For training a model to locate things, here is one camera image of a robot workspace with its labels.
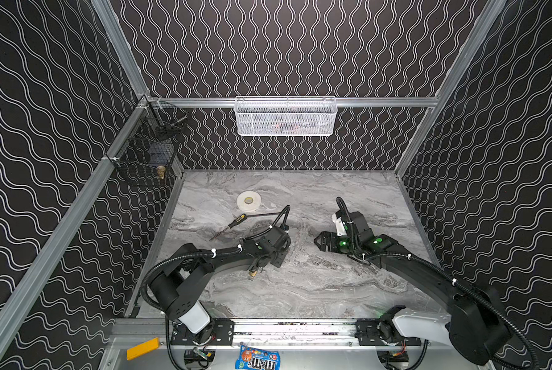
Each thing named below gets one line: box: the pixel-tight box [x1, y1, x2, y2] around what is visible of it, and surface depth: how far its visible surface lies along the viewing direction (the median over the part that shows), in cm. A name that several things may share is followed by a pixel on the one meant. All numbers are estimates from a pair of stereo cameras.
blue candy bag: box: [235, 345, 282, 370], surface depth 70 cm
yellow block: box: [126, 336, 160, 361], surface depth 72 cm
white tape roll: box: [235, 191, 263, 212], surface depth 110 cm
